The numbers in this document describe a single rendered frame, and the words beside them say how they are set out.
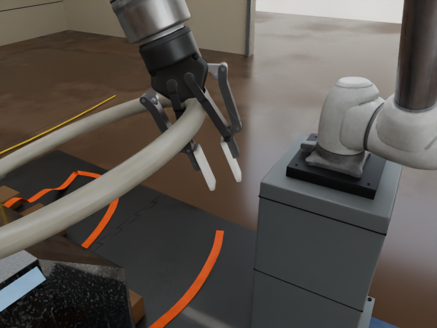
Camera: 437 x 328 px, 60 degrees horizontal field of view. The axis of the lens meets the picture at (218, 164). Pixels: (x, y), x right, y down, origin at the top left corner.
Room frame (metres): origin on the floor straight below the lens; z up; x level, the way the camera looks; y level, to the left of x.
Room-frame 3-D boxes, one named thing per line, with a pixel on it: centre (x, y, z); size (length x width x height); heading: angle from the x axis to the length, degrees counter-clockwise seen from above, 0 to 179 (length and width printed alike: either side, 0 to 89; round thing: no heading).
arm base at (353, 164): (1.10, -0.39, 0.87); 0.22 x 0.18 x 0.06; 61
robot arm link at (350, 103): (1.08, -0.41, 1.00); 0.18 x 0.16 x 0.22; 44
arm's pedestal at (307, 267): (1.09, -0.40, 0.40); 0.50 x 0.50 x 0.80; 62
